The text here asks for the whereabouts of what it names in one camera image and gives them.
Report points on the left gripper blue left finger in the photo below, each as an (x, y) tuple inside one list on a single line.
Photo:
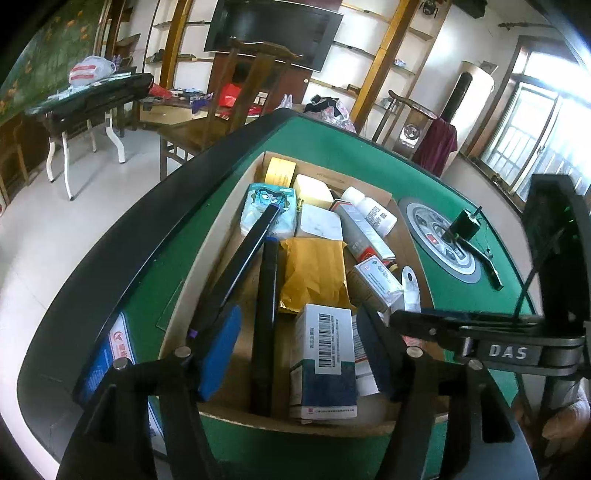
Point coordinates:
[(217, 358)]

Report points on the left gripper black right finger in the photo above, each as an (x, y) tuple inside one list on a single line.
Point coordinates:
[(385, 350)]

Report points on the white blue medicine box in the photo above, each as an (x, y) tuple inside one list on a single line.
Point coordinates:
[(322, 366)]

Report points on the long black marker purple cap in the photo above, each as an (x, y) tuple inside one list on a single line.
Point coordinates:
[(208, 310)]

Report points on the white red plaster box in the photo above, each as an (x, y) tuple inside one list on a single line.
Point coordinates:
[(373, 283)]

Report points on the orange snack packet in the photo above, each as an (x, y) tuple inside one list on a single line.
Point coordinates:
[(315, 273)]

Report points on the large white pill bottle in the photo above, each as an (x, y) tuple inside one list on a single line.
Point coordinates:
[(379, 217)]

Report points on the white square charger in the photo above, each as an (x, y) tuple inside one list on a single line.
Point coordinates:
[(318, 222)]

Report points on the black marker yellow cap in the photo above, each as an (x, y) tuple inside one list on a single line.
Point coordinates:
[(262, 361)]

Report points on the grey red slim box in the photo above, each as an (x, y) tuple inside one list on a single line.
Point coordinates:
[(362, 239)]

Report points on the person right hand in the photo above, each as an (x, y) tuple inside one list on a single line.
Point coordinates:
[(567, 427)]

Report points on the cardboard tray box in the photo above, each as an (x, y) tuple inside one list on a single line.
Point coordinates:
[(376, 415)]

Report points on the round grey table console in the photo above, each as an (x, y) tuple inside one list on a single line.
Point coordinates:
[(428, 228)]

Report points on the black electric motor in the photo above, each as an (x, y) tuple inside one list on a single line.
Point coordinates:
[(465, 226)]

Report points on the wooden chair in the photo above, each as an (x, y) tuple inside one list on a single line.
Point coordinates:
[(183, 141)]

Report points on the maroon cloth on rack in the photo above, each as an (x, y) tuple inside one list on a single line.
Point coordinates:
[(439, 142)]

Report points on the white standing air conditioner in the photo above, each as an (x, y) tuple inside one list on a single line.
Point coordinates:
[(467, 100)]

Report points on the black folding side table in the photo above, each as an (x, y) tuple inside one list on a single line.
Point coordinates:
[(60, 112)]

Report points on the white red plastic bag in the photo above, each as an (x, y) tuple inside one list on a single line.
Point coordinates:
[(90, 70)]

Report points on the wall television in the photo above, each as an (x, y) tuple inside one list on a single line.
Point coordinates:
[(305, 30)]

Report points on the green floral wall painting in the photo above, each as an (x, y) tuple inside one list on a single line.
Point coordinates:
[(43, 67)]

